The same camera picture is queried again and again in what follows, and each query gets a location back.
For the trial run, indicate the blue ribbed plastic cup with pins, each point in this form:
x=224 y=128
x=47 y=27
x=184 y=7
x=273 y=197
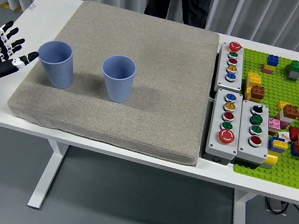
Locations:
x=117 y=81
x=58 y=60

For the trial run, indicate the small grey table sticker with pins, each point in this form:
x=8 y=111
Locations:
x=32 y=7

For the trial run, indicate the grey-brown cushion mat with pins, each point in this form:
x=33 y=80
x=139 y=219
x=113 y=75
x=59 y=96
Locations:
x=155 y=90

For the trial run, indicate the long five-button control box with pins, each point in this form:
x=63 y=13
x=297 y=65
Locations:
x=228 y=79

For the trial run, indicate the wide five-button control box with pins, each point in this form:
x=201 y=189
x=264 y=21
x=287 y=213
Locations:
x=215 y=145

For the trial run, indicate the yellow toy block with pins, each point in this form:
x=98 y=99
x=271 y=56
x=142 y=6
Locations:
x=248 y=93
x=269 y=67
x=254 y=78
x=281 y=105
x=281 y=144

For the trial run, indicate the brown toy block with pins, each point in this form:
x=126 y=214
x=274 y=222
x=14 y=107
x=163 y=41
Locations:
x=291 y=111
x=257 y=93

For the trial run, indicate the pink toy block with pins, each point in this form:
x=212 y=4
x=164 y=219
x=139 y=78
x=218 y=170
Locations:
x=266 y=71
x=274 y=124

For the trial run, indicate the blue toy block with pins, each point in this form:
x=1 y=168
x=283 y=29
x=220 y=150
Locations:
x=296 y=152
x=273 y=60
x=271 y=144

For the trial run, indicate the green studded baseplate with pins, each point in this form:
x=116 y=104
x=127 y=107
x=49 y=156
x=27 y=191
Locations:
x=275 y=89

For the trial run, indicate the yellow toy cylinder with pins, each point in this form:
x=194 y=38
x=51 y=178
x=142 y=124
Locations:
x=271 y=161

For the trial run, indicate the white toy block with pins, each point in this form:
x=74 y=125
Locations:
x=283 y=116

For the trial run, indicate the grey toy block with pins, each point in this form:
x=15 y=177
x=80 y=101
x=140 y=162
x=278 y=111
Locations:
x=292 y=75

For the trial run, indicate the green toy block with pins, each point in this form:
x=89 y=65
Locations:
x=297 y=66

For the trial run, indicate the red toy block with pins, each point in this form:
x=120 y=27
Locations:
x=294 y=134

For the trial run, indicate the grey power adapter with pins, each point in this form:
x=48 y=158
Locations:
x=275 y=207

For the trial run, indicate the selector switch control box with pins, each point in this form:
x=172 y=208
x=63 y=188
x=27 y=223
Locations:
x=243 y=146

